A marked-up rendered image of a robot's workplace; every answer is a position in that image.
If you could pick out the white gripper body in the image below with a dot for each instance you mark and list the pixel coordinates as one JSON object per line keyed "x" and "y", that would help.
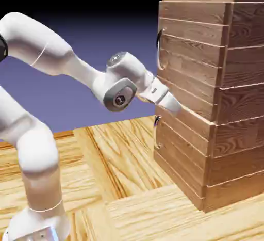
{"x": 171, "y": 103}

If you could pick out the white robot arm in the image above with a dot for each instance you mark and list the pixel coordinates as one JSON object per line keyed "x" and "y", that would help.
{"x": 51, "y": 53}

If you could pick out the small wooden cabinet door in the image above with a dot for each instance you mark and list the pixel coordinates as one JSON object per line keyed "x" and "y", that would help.
{"x": 181, "y": 148}

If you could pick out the large wooden cabinet door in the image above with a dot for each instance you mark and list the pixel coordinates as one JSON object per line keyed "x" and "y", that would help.
{"x": 191, "y": 59}

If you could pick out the brown wooden cabinet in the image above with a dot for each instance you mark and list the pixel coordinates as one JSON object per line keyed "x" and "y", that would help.
{"x": 237, "y": 100}

